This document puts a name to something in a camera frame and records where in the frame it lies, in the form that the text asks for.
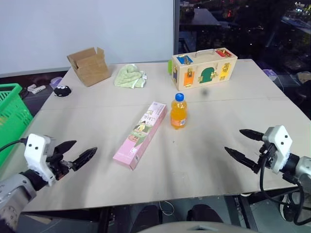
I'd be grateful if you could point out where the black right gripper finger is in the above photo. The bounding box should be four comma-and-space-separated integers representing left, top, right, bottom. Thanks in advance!
224, 146, 259, 173
239, 129, 265, 143

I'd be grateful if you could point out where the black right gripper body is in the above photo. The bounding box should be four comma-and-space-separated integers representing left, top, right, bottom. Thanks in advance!
252, 139, 277, 174

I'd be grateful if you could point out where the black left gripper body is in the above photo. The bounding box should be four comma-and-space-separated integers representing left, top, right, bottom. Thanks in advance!
45, 145, 74, 181

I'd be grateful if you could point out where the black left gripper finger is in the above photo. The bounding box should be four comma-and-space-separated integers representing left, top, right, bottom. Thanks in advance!
54, 140, 77, 158
71, 147, 98, 172

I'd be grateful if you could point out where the green plastic basket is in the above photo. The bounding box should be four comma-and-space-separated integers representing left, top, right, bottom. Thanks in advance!
0, 83, 34, 168

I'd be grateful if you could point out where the small black plush toy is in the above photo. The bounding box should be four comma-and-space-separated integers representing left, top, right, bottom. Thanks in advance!
53, 84, 72, 98

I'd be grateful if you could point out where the pink long carton box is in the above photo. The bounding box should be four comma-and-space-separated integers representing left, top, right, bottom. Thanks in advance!
112, 101, 168, 171

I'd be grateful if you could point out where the orange drink bottle blue cap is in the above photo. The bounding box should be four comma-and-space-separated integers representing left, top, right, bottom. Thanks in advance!
170, 93, 188, 131

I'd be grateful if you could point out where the wooden lock busy box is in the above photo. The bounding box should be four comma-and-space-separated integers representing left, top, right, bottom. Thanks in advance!
167, 48, 238, 91

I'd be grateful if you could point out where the open brown cardboard box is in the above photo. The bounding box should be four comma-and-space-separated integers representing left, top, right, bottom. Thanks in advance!
67, 47, 112, 87

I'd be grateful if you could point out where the light green folded towel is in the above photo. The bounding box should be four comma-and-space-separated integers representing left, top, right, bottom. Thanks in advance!
113, 63, 148, 90

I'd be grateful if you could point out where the white whiteboard panel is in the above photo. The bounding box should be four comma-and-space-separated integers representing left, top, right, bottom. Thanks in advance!
0, 0, 181, 75

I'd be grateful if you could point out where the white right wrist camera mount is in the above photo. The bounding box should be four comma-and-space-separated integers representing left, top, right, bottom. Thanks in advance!
262, 125, 292, 174

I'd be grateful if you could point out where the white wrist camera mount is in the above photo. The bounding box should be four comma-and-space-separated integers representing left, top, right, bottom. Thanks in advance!
262, 125, 292, 174
24, 133, 56, 187

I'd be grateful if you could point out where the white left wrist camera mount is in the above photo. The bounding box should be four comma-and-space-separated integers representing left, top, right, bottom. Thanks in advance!
24, 133, 56, 187

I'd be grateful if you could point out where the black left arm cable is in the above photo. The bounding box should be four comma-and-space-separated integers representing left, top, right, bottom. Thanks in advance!
0, 138, 28, 153

